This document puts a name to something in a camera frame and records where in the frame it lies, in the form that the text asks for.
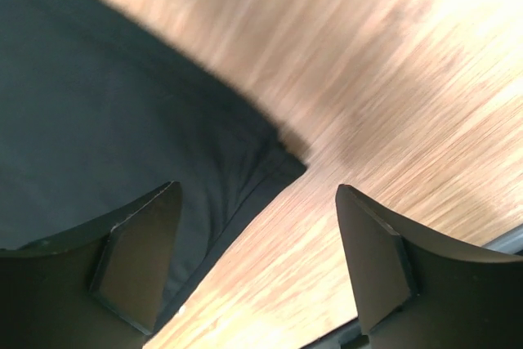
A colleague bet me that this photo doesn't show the black t shirt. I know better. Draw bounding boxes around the black t shirt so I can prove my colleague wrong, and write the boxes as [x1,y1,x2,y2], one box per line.
[1,0,306,327]

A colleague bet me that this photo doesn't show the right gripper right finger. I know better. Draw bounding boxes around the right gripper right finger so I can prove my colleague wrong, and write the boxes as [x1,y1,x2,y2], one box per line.
[336,185,522,348]

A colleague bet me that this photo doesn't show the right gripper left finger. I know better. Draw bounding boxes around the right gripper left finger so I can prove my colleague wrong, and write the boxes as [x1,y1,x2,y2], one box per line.
[1,181,182,348]

